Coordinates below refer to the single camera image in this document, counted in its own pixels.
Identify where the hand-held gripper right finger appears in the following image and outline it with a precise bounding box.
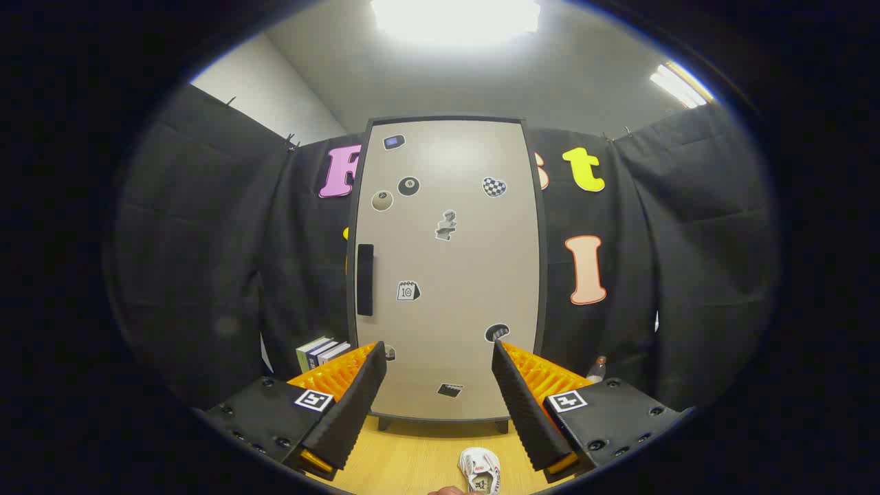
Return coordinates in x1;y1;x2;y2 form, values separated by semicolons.
491;339;692;484

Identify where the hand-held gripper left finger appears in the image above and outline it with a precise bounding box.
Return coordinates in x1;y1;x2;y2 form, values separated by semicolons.
199;340;388;482

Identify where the white canvas shoe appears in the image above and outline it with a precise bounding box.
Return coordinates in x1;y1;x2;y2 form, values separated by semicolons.
459;447;501;494

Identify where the black door handle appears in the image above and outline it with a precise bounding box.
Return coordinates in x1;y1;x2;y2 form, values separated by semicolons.
357;243;375;317

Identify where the grey shoe cabinet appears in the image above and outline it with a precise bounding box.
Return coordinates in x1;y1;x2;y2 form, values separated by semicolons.
346;114;549;434

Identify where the dark blue spine book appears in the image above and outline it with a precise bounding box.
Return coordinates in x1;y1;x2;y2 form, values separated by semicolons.
307;340;340;372

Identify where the black backdrop cloth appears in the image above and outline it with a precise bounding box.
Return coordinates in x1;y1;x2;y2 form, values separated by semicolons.
113;82;781;413

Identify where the narrow ceiling light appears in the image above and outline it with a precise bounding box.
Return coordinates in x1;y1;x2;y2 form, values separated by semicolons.
650;62;710;109

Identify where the large ceiling light panel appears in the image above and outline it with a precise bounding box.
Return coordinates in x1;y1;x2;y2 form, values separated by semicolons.
370;0;542;43

